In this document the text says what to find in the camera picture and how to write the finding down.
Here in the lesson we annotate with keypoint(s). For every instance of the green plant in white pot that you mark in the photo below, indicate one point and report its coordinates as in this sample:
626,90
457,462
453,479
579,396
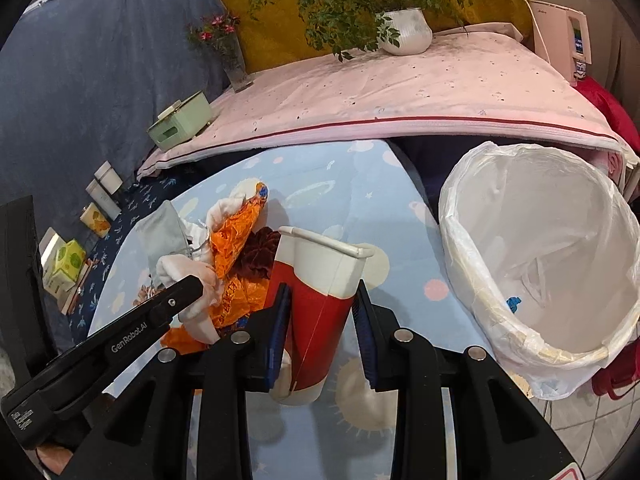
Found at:
407,32

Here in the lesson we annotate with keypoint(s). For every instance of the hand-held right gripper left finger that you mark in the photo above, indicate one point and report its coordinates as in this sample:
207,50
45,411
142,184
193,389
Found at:
277,332

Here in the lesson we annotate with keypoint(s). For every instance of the blue-grey backdrop cloth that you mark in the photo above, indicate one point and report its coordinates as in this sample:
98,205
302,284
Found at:
100,60

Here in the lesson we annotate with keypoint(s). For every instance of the dark red scrunchie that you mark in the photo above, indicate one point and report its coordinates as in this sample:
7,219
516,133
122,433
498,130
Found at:
257,255

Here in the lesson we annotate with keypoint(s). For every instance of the black flat panel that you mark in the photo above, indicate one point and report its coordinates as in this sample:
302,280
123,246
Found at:
22,270

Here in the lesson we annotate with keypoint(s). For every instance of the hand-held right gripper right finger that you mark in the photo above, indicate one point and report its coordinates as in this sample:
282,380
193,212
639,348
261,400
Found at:
362,342

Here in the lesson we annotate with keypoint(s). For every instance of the red garment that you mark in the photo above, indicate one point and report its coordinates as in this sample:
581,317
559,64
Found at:
615,110

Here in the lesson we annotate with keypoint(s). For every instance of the white tissue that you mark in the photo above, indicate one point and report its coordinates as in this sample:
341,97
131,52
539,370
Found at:
172,267

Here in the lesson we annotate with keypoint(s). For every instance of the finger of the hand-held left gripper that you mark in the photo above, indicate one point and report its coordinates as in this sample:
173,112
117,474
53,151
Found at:
145,322

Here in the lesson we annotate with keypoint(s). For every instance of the pink quilt with red piping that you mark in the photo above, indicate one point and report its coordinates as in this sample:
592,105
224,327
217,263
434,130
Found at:
400,90

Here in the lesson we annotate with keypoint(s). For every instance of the mint green box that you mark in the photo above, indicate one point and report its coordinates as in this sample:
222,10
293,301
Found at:
180,122

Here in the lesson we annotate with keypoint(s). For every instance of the orange snack wrapper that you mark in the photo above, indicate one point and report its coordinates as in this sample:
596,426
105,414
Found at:
235,242

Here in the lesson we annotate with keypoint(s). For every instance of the pink appliance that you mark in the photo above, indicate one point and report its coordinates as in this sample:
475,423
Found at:
555,30

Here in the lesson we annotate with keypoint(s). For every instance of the grey translucent plastic bag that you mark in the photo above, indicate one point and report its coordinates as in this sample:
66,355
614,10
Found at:
160,232

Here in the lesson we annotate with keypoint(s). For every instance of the tall white bottle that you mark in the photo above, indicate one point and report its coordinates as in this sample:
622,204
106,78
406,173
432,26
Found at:
101,201

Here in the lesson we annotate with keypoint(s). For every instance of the glass vase with pink flowers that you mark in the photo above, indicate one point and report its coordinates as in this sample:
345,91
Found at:
235,71

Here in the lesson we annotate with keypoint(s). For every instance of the light blue printed tablecloth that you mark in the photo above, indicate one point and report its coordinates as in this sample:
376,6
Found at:
325,195

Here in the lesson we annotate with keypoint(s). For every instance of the green tissue box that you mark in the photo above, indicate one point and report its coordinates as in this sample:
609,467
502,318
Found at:
65,265

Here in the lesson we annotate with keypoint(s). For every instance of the small blue scrap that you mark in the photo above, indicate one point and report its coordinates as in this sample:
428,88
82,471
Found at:
513,304

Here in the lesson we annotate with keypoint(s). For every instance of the brown wooden board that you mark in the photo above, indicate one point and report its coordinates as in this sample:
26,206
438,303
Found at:
75,292

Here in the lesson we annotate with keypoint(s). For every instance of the yellow floral tin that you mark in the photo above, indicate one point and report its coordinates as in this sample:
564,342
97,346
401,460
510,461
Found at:
95,221

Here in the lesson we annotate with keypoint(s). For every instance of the red and white paper cup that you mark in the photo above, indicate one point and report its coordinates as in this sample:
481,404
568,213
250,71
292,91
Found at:
320,320

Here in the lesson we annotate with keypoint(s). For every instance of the mustard yellow cloth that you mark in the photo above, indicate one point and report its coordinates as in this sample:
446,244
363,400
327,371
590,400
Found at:
270,45

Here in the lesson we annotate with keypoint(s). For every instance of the white plastic bag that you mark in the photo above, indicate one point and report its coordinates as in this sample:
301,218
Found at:
550,220

